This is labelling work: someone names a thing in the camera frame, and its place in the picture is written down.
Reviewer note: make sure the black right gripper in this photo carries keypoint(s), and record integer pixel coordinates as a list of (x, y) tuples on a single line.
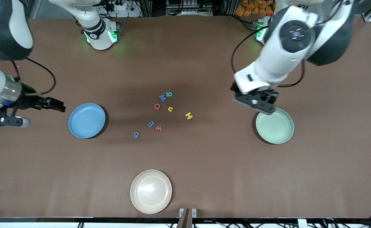
[(28, 99)]

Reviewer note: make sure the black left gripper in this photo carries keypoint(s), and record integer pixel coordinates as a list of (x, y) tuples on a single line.
[(265, 95)]

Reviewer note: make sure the yellow capital letter H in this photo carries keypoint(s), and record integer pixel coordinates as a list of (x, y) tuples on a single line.
[(188, 116)]

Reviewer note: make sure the blue capital letter W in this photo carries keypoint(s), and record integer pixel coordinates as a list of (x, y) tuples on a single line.
[(162, 98)]

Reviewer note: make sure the red capital letter Q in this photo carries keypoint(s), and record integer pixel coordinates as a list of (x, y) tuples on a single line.
[(155, 107)]

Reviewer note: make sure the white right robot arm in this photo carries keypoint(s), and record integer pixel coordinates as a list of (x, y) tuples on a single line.
[(93, 19)]

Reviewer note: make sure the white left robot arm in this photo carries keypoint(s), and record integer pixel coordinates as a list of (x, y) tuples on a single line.
[(277, 53)]

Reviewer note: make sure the blue plate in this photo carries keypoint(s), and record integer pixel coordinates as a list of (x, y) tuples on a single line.
[(86, 121)]

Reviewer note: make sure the green plate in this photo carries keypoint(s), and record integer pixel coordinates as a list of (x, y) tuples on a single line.
[(275, 128)]

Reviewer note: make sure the orange packet bag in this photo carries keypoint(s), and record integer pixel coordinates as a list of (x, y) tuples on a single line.
[(251, 8)]

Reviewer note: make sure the grey electronics box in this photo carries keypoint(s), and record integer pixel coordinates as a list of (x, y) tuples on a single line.
[(188, 11)]

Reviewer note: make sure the white power strip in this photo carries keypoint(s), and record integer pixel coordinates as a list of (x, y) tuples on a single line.
[(120, 7)]

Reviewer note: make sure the beige plate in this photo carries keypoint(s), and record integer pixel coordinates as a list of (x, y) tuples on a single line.
[(150, 191)]

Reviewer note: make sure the white left camera mount block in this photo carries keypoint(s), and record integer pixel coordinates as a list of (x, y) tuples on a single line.
[(258, 79)]

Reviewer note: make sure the small grey bracket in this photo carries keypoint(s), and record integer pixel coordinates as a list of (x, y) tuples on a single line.
[(194, 212), (182, 212)]

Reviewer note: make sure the brown stand post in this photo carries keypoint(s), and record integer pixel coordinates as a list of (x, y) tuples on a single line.
[(184, 221)]

